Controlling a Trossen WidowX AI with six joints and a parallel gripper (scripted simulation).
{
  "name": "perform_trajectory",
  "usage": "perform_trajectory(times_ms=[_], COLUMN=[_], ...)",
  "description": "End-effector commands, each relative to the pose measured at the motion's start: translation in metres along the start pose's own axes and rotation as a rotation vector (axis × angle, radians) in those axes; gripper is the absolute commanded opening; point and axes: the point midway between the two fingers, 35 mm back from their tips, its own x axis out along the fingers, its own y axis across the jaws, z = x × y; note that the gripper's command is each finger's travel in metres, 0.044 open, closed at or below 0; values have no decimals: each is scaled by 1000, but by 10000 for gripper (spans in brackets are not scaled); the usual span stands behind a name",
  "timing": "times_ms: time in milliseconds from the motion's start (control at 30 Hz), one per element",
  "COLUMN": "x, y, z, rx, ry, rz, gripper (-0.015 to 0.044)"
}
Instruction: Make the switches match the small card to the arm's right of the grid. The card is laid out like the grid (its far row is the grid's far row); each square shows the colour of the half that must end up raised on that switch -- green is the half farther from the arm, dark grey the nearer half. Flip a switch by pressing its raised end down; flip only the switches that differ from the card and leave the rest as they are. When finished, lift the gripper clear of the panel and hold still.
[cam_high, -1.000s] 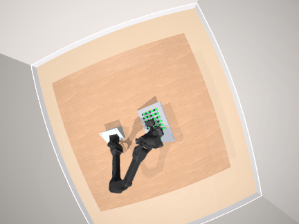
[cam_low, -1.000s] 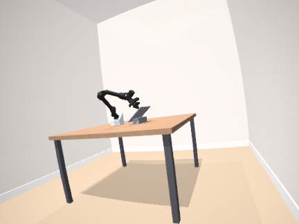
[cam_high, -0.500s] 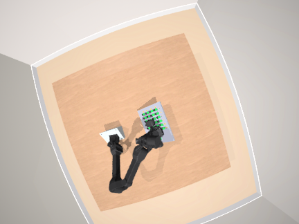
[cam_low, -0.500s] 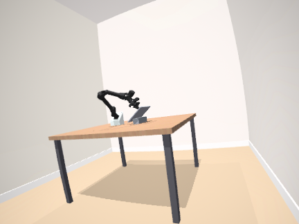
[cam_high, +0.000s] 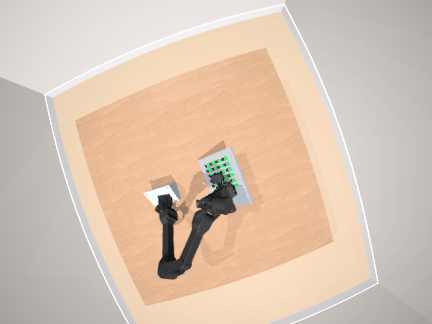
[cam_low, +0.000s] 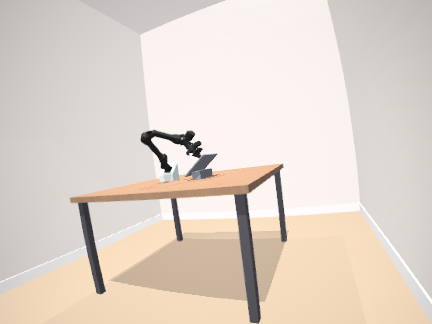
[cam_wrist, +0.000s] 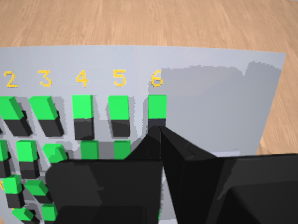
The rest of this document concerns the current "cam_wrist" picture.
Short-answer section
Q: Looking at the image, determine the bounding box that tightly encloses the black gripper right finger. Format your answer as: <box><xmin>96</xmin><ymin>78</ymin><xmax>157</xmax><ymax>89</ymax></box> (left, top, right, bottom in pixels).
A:
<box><xmin>159</xmin><ymin>126</ymin><xmax>298</xmax><ymax>224</ymax></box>

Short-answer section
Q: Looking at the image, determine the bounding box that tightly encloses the light grey switch panel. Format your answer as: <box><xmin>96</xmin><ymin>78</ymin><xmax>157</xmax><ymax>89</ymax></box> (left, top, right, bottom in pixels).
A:
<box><xmin>0</xmin><ymin>45</ymin><xmax>286</xmax><ymax>224</ymax></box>

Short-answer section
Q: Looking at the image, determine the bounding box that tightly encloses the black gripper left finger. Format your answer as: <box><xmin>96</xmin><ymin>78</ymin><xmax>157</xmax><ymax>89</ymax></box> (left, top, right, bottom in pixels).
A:
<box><xmin>45</xmin><ymin>126</ymin><xmax>163</xmax><ymax>224</ymax></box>

